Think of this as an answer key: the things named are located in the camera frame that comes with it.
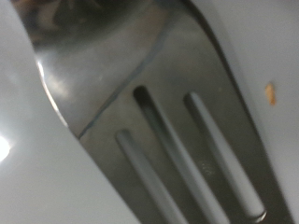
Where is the metal spatula with blue block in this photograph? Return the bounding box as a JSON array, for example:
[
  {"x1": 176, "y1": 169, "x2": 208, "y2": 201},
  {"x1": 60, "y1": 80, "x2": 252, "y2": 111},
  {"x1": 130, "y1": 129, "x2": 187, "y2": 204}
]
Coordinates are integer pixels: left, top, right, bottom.
[{"x1": 12, "y1": 0, "x2": 295, "y2": 224}]

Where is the small bread crumb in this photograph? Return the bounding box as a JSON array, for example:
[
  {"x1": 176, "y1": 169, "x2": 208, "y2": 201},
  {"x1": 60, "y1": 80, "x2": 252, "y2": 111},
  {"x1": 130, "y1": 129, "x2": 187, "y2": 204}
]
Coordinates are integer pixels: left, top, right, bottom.
[{"x1": 264, "y1": 81, "x2": 278, "y2": 106}]

